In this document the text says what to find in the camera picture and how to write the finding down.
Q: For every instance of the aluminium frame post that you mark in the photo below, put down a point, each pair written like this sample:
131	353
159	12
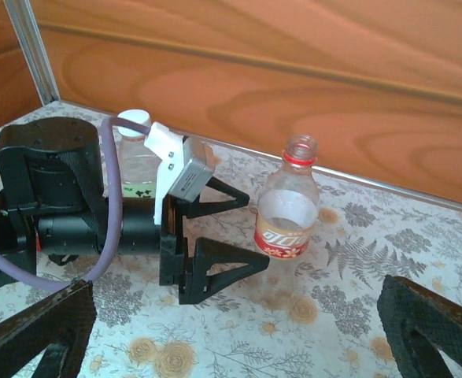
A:
34	51

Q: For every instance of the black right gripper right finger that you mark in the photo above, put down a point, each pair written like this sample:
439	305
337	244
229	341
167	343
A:
403	315

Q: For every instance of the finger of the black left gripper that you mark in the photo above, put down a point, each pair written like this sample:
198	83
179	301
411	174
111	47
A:
230	199
207	252

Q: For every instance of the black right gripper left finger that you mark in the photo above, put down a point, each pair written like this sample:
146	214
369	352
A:
18	338

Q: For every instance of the floral tablecloth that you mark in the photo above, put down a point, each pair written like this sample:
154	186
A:
333	315

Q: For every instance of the clear bottle red label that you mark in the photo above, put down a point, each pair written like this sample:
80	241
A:
287	204

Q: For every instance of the white bottle cap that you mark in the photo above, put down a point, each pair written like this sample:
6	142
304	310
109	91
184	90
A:
134	120

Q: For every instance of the clear bottle green label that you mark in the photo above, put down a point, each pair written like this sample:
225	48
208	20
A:
136	165

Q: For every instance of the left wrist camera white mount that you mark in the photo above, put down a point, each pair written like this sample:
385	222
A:
187	173

